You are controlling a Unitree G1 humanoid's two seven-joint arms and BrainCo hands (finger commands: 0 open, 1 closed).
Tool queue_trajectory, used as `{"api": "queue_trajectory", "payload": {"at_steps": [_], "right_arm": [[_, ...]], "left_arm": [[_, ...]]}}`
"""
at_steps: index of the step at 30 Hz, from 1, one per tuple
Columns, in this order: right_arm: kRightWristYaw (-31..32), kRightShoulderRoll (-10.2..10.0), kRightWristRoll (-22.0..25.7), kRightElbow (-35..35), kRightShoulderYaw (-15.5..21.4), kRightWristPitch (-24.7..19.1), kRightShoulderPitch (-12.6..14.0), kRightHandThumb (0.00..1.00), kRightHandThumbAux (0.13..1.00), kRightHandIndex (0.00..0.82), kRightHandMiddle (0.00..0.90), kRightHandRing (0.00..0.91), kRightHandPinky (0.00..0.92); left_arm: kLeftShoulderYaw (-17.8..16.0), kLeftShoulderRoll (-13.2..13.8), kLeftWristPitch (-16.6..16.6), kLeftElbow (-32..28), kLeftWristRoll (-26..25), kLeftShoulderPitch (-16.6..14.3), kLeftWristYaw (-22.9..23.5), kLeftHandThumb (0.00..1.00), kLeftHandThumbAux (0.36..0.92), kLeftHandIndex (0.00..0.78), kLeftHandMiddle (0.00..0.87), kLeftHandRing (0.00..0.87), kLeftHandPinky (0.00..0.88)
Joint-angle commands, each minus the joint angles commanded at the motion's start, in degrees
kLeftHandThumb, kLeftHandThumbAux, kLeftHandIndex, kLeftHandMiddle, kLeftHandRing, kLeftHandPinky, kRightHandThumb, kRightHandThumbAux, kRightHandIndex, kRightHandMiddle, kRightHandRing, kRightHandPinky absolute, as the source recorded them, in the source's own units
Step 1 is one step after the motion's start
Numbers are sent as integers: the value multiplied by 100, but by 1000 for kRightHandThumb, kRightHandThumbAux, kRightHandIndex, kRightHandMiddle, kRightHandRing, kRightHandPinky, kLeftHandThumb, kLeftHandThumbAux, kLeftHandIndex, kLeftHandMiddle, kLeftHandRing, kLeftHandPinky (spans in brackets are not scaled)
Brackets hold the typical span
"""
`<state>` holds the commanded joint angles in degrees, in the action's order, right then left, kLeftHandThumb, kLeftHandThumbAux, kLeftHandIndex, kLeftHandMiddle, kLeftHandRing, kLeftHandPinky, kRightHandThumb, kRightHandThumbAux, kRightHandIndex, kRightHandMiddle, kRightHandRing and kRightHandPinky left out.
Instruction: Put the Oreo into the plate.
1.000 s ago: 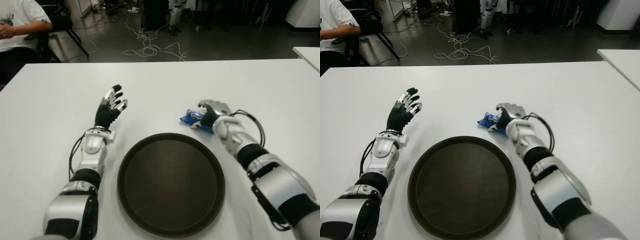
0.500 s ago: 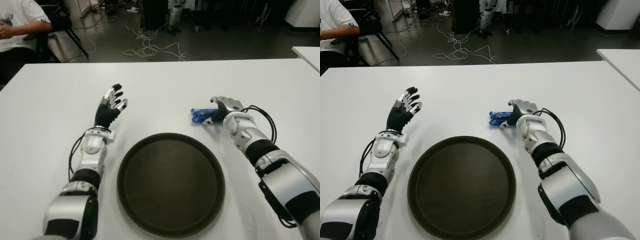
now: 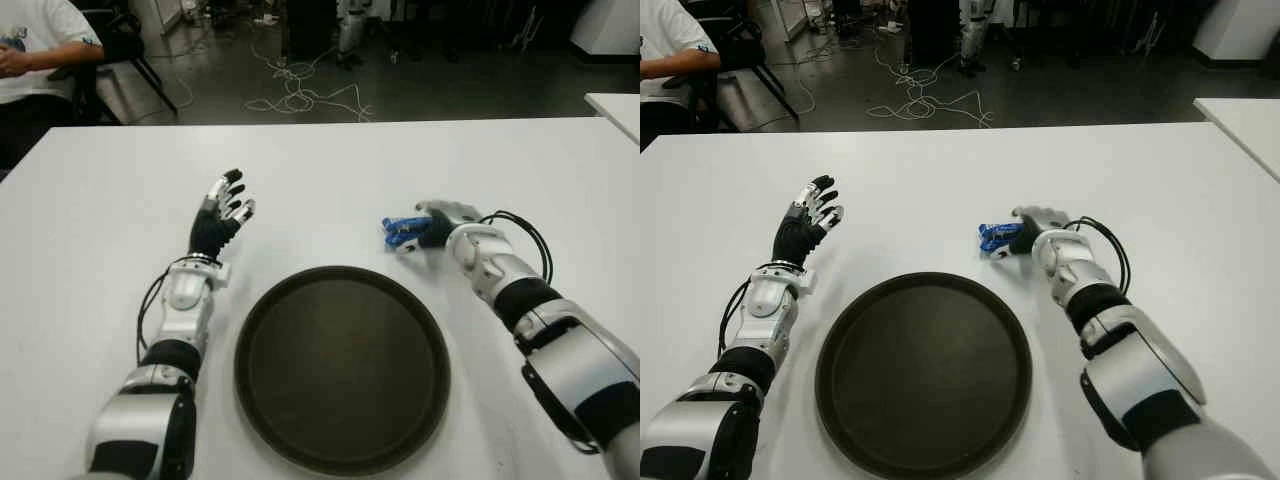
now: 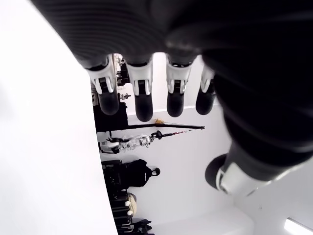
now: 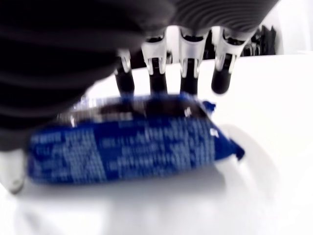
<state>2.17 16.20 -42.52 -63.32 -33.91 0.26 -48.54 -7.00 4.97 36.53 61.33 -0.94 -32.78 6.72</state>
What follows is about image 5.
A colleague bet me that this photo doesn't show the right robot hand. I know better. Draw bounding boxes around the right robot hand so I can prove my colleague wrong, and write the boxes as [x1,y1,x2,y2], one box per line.
[0,0,272,194]

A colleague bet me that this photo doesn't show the blue Oreo packet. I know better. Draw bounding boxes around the blue Oreo packet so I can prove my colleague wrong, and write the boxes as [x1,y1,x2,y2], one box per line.
[25,94,245,184]

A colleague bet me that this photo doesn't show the black metal rack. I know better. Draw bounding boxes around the black metal rack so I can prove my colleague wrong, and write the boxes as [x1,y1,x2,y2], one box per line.
[244,24,277,58]

